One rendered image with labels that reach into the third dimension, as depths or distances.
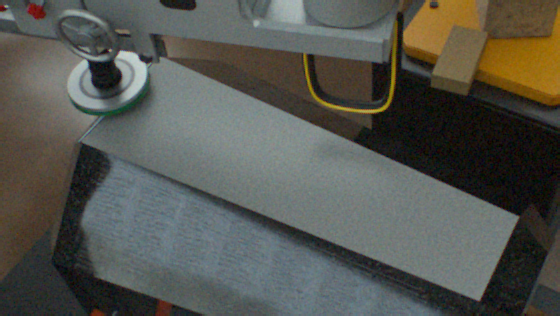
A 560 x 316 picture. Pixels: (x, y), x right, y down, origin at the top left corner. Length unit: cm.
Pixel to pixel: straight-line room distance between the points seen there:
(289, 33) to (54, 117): 189
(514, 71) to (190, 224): 96
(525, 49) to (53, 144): 190
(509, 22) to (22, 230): 188
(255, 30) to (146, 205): 58
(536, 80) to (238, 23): 90
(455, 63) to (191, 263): 87
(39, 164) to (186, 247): 139
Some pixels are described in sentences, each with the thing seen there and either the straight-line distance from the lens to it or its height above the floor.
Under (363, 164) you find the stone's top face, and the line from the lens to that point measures 180.
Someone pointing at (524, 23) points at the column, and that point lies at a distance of 217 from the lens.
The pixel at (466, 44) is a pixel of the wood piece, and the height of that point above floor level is 83.
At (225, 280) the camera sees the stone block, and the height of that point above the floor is 71.
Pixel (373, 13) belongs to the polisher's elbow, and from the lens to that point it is 148.
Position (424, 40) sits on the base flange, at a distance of 217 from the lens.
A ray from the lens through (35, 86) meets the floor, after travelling 344.
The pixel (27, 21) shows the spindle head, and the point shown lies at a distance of 181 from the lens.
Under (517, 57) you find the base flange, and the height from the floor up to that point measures 78.
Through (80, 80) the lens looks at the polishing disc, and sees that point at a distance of 205.
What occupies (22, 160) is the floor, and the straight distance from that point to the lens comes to 318.
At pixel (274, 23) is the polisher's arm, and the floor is 126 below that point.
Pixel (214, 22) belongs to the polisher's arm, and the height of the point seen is 125.
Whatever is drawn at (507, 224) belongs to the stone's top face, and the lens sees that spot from 174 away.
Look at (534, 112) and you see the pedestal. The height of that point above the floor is 74.
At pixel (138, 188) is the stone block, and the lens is 190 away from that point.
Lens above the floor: 229
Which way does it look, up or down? 52 degrees down
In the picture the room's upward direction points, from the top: 9 degrees counter-clockwise
